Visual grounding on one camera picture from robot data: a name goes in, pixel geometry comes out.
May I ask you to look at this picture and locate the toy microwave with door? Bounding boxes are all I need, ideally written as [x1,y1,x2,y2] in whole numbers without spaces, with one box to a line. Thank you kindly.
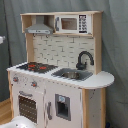
[55,15,92,34]

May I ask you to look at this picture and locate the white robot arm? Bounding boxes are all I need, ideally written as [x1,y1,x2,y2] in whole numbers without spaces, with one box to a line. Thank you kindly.
[0,116,36,128]

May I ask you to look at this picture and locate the wooden toy kitchen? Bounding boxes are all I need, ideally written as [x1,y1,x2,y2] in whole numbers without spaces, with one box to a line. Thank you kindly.
[8,11,114,128]

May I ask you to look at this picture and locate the grey toy sink basin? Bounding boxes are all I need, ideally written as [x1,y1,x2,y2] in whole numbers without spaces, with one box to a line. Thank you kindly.
[53,68,93,81]

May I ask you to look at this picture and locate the black toy faucet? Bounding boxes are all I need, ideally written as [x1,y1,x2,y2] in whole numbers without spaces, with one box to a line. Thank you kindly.
[76,51,94,70]

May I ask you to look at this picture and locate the black stovetop red burners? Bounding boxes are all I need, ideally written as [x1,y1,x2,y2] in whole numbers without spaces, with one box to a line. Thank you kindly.
[19,62,56,73]

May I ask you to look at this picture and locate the right red stove knob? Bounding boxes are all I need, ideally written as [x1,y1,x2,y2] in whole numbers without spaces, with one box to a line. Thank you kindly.
[31,81,37,87]

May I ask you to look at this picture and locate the red stove knob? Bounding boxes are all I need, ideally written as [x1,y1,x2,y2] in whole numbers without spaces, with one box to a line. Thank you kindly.
[13,77,19,82]
[31,81,37,87]

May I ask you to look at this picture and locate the white fridge door with dispenser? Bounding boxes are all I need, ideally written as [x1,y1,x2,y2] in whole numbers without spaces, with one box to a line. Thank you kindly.
[46,87,82,128]

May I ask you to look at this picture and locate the left red stove knob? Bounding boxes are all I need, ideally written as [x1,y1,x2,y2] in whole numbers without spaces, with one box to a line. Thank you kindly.
[13,77,19,82]

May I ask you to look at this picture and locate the oven door with handle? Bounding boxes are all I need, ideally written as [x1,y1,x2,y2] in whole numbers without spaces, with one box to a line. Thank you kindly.
[18,91,39,123]

